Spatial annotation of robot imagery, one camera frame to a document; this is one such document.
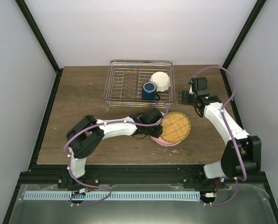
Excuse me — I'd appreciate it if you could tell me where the pink plate with woven pattern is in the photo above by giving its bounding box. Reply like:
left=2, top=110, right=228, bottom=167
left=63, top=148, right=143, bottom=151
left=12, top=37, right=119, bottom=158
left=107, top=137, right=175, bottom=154
left=150, top=136, right=180, bottom=147

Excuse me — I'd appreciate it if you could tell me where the round woven bamboo tray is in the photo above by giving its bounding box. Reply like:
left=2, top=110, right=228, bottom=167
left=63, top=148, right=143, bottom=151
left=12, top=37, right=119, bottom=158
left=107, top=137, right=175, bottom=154
left=160, top=112, right=191, bottom=143

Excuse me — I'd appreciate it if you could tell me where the white scalloped bowl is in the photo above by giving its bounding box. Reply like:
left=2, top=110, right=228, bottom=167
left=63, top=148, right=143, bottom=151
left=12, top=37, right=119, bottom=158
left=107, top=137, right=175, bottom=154
left=149, top=71, right=171, bottom=92

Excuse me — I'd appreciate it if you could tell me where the dark blue mug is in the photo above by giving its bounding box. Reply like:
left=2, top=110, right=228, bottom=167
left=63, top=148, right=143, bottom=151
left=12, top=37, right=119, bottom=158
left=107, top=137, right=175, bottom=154
left=141, top=82, right=160, bottom=101

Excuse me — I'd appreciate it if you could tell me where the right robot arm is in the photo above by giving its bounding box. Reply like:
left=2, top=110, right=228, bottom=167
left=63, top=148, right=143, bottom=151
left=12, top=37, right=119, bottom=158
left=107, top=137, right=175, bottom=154
left=178, top=77, right=262, bottom=188

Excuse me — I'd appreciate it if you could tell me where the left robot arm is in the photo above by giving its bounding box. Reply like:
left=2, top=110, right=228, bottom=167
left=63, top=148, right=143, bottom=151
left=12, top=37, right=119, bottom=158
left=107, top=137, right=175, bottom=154
left=64, top=108, right=166, bottom=189

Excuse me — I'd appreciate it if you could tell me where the metal wire dish rack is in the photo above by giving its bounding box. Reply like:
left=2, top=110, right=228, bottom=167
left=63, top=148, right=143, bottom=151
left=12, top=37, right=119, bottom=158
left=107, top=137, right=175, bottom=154
left=104, top=60, right=175, bottom=108

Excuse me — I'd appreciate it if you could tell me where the right black frame post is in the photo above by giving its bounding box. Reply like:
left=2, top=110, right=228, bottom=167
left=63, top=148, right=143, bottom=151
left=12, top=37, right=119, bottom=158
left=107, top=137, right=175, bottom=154
left=220, top=0, right=268, bottom=70

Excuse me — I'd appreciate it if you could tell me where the black frame post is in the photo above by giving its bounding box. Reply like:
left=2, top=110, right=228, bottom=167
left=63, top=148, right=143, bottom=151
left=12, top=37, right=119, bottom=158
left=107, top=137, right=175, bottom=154
left=14, top=0, right=61, bottom=73
left=220, top=0, right=268, bottom=70

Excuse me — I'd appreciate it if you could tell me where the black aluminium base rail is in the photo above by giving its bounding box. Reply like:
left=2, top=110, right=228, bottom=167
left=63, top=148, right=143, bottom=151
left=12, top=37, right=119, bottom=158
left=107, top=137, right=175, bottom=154
left=19, top=164, right=265, bottom=189

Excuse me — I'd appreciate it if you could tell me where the light blue slotted cable duct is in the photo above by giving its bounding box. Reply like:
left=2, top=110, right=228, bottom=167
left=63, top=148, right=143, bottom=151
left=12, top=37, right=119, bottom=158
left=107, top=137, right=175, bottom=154
left=23, top=191, right=200, bottom=202

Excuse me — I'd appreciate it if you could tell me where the left black frame post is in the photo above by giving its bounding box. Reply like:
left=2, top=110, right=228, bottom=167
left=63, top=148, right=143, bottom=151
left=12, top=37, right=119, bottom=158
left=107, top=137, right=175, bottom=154
left=14, top=0, right=61, bottom=73

